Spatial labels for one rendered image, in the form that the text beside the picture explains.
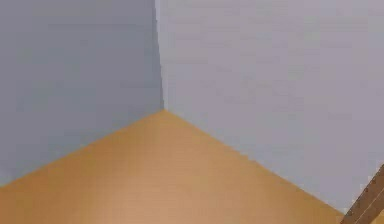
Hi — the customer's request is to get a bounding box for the brown wooden furniture piece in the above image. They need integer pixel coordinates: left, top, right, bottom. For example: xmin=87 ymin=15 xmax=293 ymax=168
xmin=339 ymin=161 xmax=384 ymax=224

